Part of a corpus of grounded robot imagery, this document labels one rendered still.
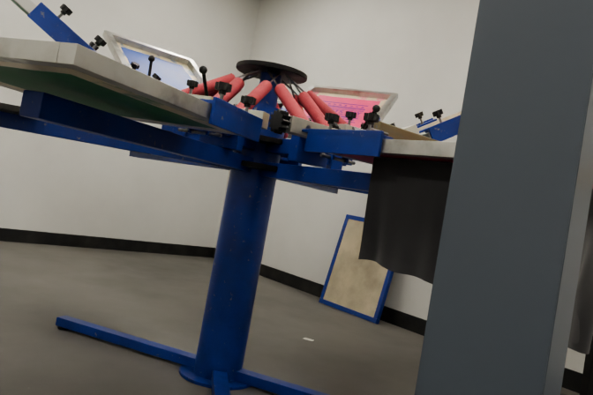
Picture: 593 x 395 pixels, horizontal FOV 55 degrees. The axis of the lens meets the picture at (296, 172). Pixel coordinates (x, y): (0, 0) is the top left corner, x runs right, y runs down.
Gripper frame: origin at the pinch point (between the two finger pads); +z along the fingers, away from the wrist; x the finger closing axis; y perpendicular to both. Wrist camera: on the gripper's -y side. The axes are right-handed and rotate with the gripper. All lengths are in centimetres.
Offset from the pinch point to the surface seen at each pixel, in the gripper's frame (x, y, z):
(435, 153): 19, 53, 29
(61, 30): -43, -70, 59
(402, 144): 19, 43, 31
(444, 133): 87, -10, 19
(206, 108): -23, 20, 48
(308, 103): 45, -42, 37
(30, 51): -67, 38, 51
